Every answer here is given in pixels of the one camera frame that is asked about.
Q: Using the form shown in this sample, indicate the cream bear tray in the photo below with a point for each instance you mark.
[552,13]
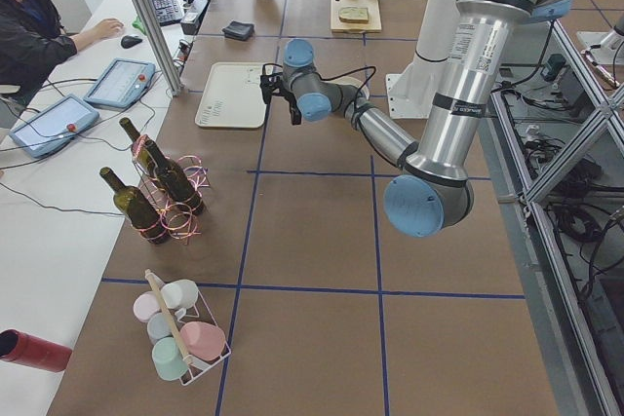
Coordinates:
[232,97]

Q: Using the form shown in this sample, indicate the near blue teach pendant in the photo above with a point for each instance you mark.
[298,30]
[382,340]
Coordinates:
[51,129]

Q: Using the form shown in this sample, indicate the front green wine bottle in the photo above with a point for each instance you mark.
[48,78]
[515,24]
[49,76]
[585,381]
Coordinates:
[139,211]

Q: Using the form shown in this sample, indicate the white round plate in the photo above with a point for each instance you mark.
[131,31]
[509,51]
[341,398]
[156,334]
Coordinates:
[358,84]

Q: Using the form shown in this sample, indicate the far blue teach pendant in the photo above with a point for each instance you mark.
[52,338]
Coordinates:
[121,84]

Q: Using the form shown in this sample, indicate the red cylinder bottle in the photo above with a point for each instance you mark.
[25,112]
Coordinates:
[24,349]

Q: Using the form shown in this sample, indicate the blue teach pendant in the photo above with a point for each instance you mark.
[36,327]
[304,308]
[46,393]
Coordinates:
[51,129]
[121,84]

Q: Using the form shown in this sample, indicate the black computer mouse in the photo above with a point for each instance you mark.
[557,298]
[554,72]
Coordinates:
[130,41]

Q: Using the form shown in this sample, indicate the salmon pink cup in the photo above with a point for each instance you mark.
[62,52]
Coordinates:
[203,340]

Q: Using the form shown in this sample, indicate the white wire cup rack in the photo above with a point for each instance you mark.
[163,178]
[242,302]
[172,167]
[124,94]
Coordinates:
[177,319]

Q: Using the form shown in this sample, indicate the seated person in black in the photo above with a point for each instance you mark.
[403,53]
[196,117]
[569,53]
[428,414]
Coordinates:
[34,43]

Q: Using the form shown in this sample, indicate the black keyboard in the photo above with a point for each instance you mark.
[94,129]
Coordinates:
[167,12]

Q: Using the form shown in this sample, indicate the green wine bottle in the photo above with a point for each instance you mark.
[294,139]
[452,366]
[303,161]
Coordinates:
[139,211]
[174,180]
[130,133]

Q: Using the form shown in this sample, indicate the grey cup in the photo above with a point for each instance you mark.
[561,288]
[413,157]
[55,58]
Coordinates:
[158,328]

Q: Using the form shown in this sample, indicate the copper wire bottle rack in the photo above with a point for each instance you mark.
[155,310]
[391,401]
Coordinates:
[177,218]

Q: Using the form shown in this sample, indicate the dark grey folded cloth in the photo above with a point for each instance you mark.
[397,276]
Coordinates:
[237,30]

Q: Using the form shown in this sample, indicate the bread slice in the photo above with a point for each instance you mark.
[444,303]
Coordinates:
[353,14]

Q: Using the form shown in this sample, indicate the light pink cup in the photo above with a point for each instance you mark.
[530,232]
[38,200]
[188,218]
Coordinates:
[146,306]

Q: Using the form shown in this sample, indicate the white cup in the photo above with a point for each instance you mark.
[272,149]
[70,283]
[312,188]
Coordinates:
[180,294]

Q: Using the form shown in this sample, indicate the mint green cup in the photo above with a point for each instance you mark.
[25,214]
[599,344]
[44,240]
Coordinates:
[167,360]

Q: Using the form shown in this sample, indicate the wooden cutting board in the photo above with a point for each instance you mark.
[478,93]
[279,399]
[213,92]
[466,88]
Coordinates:
[374,25]

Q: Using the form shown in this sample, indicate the aluminium frame post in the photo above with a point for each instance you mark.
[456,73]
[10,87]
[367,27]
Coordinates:
[159,45]

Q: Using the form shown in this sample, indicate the middle green wine bottle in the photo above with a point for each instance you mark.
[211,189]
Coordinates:
[174,180]

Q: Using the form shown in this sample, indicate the rear green wine bottle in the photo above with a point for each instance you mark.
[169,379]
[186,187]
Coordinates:
[130,133]

